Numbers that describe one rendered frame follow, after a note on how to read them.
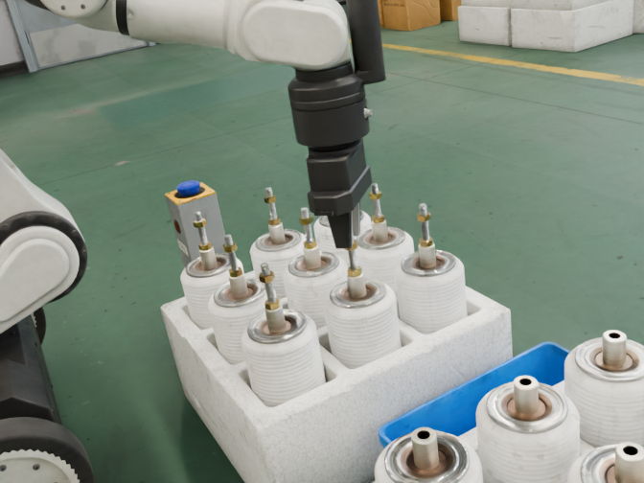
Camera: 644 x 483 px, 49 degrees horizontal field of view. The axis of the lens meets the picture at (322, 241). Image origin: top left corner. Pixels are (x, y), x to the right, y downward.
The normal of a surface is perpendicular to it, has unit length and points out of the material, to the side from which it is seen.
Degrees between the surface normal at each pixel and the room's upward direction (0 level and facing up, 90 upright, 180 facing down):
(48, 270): 90
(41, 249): 90
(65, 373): 0
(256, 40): 90
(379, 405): 90
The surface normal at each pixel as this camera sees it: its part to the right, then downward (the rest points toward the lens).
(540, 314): -0.15, -0.90
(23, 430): 0.25, -0.94
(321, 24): -0.03, 0.42
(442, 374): 0.49, 0.29
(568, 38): -0.85, 0.33
